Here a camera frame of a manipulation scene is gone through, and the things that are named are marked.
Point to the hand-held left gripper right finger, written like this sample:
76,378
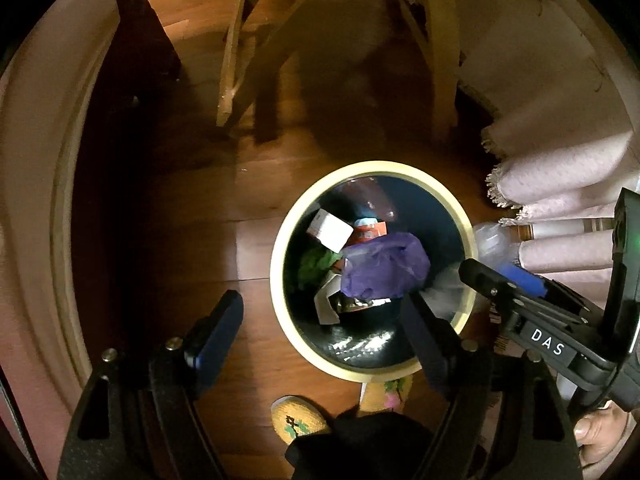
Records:
425,345

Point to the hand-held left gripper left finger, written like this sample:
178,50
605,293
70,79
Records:
220,330

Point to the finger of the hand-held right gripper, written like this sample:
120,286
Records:
482,275
522,276

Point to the clear plastic bottle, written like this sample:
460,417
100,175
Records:
492,242

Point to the cream round waste bin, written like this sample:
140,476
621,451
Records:
360,335

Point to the silver foil wrapper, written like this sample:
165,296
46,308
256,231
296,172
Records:
370,302

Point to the purple plastic wrapper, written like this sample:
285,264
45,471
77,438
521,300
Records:
385,265

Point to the green wrapper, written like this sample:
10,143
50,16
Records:
317,265

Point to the red snack wrapper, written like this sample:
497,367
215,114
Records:
367,233

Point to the blue plastic wrapper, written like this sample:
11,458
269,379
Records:
365,222

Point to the small white box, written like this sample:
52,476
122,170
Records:
332,230

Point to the person's right hand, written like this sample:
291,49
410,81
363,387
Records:
605,435

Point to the yellow knitted slipper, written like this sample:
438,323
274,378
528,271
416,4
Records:
387,392
297,420

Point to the person's dark trouser leg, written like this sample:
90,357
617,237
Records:
380,445

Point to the fringed white tablecloth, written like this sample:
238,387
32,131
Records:
550,110

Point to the wooden chair legs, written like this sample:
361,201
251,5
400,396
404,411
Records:
442,60

